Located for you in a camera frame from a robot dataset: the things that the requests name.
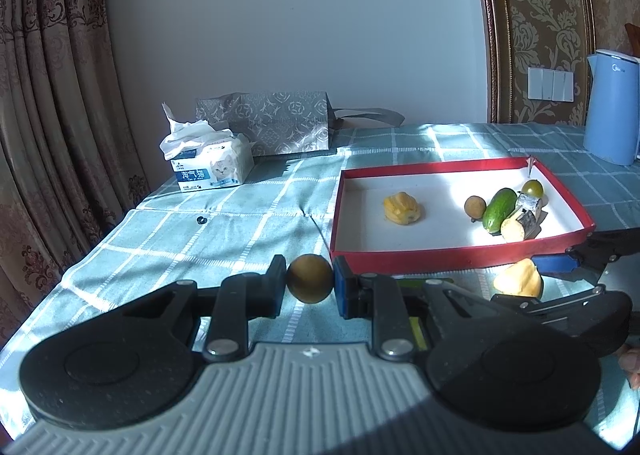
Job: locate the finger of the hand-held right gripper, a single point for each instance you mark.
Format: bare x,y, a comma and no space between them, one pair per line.
555,264
550,302

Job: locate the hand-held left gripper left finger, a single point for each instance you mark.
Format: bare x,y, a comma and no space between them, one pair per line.
272,285

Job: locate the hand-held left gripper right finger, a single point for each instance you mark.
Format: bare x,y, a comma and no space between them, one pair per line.
341,285

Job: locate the brown round fruit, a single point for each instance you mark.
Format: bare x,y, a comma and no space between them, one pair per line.
475,206
310,279

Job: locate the yellow pepper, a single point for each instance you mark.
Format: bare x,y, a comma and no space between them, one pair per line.
520,279

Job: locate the whole green cucumber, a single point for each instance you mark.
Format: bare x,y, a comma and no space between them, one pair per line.
500,210

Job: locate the large green tomato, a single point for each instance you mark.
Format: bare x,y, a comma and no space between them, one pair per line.
533,187

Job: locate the red cardboard box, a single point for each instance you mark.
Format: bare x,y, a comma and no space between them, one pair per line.
425,260

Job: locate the cut cucumber piece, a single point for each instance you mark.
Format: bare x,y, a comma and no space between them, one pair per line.
417,332

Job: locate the person's right hand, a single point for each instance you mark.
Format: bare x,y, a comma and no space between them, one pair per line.
631,365

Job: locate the silver foil packet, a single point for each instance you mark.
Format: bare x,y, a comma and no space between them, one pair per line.
530,205

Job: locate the yellow jackfruit piece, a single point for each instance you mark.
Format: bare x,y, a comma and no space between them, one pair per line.
400,207

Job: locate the tissue pack with cat print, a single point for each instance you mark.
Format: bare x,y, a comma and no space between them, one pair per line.
215,165

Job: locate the blue electric kettle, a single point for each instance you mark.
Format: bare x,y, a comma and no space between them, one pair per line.
610,115

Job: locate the grey patterned gift bag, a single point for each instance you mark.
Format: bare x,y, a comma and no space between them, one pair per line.
285,125

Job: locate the brown patterned curtain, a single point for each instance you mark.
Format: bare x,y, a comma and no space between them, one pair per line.
50,110

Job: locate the white wall switch panel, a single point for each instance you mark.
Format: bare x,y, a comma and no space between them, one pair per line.
550,84

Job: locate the wooden wall panel frame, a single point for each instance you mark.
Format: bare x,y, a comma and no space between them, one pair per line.
492,35

